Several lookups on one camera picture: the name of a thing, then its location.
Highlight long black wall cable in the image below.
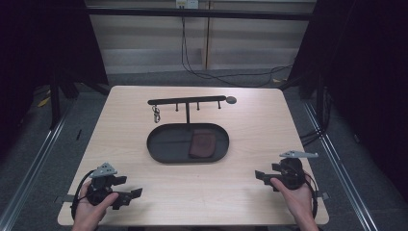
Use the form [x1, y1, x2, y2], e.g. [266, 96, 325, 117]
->
[180, 15, 293, 89]

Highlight white wall power outlet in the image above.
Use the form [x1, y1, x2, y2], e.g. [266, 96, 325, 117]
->
[175, 0, 200, 10]

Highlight metal floor rail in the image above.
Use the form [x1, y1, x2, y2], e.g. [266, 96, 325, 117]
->
[0, 95, 80, 231]
[302, 100, 381, 231]

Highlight bundle of black floor cables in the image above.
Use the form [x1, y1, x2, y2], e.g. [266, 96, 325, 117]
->
[299, 86, 333, 148]

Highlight brown leather pouch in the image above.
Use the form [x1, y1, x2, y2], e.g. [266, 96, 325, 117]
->
[187, 129, 217, 160]

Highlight black key rack with tray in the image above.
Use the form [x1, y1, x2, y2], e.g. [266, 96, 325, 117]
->
[146, 94, 238, 165]

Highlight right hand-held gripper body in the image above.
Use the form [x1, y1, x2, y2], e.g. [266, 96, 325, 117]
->
[278, 150, 319, 192]

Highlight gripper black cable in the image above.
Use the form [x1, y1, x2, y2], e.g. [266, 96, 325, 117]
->
[70, 168, 94, 219]
[302, 172, 319, 219]

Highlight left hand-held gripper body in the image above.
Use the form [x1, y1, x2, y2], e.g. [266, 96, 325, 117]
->
[85, 162, 123, 207]

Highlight person's left hand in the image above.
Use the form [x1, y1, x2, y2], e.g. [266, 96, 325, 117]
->
[70, 181, 120, 231]

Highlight yellow floor tape piece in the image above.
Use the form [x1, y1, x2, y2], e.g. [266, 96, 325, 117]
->
[37, 95, 52, 109]

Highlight person's right hand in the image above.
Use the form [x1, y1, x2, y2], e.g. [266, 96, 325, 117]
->
[269, 177, 318, 226]

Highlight silver keychain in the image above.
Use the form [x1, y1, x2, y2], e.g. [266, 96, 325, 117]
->
[151, 104, 162, 124]

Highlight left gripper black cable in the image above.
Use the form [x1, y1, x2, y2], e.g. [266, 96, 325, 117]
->
[70, 168, 94, 219]

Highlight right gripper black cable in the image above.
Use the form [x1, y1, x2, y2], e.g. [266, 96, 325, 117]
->
[302, 172, 319, 219]

